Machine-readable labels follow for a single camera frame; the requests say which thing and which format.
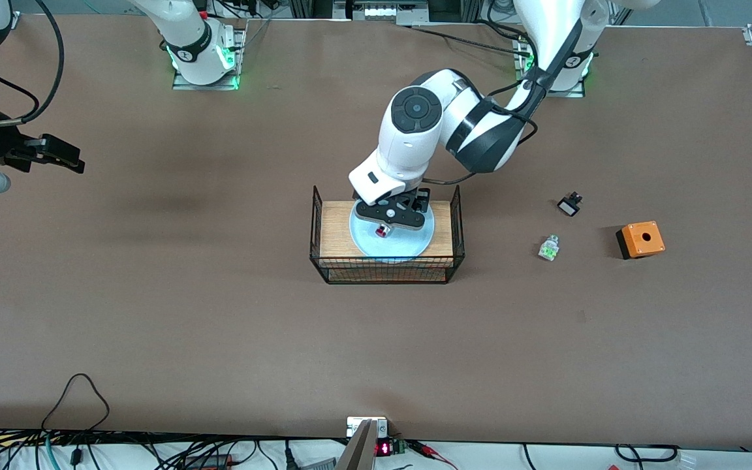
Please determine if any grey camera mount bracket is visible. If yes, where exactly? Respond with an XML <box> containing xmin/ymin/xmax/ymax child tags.
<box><xmin>337</xmin><ymin>416</ymin><xmax>390</xmax><ymax>470</ymax></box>

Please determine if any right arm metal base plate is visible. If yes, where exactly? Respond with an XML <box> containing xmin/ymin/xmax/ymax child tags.
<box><xmin>172</xmin><ymin>26</ymin><xmax>246</xmax><ymax>91</ymax></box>

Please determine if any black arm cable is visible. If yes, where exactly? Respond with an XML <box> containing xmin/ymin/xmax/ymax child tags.
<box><xmin>0</xmin><ymin>0</ymin><xmax>66</xmax><ymax>126</ymax></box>
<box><xmin>423</xmin><ymin>20</ymin><xmax>541</xmax><ymax>186</ymax></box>

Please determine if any black base supply cable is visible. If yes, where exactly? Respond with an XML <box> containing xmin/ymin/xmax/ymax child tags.
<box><xmin>409</xmin><ymin>25</ymin><xmax>527</xmax><ymax>56</ymax></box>

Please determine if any red clip lead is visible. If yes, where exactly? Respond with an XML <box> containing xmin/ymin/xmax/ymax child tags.
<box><xmin>409</xmin><ymin>441</ymin><xmax>459</xmax><ymax>470</ymax></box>

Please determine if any orange button box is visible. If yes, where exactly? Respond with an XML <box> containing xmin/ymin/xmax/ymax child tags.
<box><xmin>615</xmin><ymin>221</ymin><xmax>666</xmax><ymax>260</ymax></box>

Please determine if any black wire rack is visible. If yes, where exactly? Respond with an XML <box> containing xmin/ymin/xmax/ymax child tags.
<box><xmin>309</xmin><ymin>185</ymin><xmax>465</xmax><ymax>285</ymax></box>

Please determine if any black power adapter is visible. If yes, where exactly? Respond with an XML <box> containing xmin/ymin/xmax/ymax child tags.
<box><xmin>183</xmin><ymin>454</ymin><xmax>234</xmax><ymax>470</ymax></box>

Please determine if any wooden shelf board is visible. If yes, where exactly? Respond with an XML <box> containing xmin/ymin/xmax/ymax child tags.
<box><xmin>319</xmin><ymin>200</ymin><xmax>454</xmax><ymax>259</ymax></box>

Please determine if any light blue plate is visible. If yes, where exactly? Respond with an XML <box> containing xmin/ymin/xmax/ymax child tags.
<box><xmin>349</xmin><ymin>199</ymin><xmax>435</xmax><ymax>260</ymax></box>

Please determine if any lit white control unit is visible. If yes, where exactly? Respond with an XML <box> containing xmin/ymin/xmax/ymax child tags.
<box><xmin>334</xmin><ymin>0</ymin><xmax>429</xmax><ymax>26</ymax></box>

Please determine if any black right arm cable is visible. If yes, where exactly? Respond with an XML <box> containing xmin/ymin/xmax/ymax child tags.
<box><xmin>0</xmin><ymin>0</ymin><xmax>66</xmax><ymax>126</ymax></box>

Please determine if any black looped cable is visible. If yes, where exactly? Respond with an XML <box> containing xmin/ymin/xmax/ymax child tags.
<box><xmin>40</xmin><ymin>373</ymin><xmax>111</xmax><ymax>435</ymax></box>

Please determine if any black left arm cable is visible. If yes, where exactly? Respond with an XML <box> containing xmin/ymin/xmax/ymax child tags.
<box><xmin>423</xmin><ymin>20</ymin><xmax>541</xmax><ymax>186</ymax></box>

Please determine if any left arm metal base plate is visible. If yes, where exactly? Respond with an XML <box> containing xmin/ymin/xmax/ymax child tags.
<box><xmin>516</xmin><ymin>39</ymin><xmax>587</xmax><ymax>99</ymax></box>

